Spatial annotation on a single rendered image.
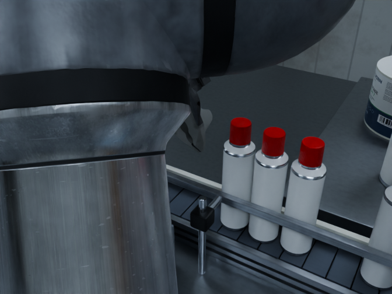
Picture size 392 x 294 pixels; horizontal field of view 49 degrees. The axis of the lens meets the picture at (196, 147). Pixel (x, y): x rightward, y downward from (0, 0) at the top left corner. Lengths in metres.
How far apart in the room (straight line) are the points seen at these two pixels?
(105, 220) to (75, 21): 0.08
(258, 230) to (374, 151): 0.41
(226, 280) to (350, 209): 0.27
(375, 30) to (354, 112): 1.81
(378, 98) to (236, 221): 0.50
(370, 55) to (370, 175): 2.11
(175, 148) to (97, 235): 0.88
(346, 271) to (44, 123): 0.62
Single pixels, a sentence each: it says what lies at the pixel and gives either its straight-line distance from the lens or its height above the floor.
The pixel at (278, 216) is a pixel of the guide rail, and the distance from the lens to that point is 0.68.
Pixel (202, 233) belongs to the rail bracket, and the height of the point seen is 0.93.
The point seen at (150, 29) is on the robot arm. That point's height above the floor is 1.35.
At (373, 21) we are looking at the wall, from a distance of 2.95.
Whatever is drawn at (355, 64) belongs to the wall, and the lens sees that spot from 3.04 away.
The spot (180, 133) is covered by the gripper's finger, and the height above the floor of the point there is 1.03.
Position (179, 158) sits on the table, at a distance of 1.02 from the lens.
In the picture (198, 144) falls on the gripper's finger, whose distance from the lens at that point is 0.72.
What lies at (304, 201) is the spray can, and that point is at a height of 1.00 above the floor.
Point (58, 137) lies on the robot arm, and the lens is 0.18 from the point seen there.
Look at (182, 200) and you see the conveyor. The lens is 0.82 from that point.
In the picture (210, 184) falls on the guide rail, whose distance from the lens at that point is 0.80.
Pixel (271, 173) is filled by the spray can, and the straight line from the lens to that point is 0.65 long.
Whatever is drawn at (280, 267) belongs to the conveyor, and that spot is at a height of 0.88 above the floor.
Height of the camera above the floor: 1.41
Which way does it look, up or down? 33 degrees down
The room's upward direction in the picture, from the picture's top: straight up
